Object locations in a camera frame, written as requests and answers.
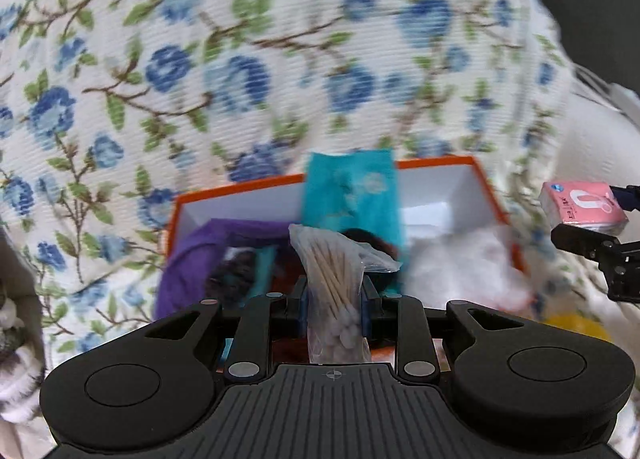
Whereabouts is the striped brown white blanket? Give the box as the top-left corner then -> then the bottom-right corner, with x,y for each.
0,286 -> 44,423

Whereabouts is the white fluffy plush toy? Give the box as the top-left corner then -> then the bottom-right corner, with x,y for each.
401,225 -> 532,312

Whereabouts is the white power strip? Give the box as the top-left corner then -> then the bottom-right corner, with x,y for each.
574,65 -> 639,121

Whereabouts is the dark satin scrunchie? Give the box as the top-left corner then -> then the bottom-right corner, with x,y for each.
204,248 -> 258,309

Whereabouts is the cotton swabs plastic bag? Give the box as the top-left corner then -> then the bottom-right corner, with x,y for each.
288,224 -> 371,365

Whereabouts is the teal cartoon mask packet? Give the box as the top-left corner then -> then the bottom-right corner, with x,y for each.
300,149 -> 405,261

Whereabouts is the purple fleece cloth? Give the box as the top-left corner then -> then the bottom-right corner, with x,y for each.
154,219 -> 291,320

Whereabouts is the orange cardboard box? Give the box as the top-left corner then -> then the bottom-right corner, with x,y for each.
164,154 -> 532,365

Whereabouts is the pink tissue packet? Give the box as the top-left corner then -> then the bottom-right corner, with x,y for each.
539,181 -> 628,236

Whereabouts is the white embossed cushion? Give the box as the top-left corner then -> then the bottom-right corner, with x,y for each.
554,95 -> 639,187

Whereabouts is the black fuzzy scrunchie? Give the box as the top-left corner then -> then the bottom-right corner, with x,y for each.
342,228 -> 401,294

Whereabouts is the teal tissue packet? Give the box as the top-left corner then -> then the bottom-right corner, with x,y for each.
237,245 -> 277,309

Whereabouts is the yellow packing tape roll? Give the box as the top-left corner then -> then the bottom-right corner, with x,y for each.
544,312 -> 613,343

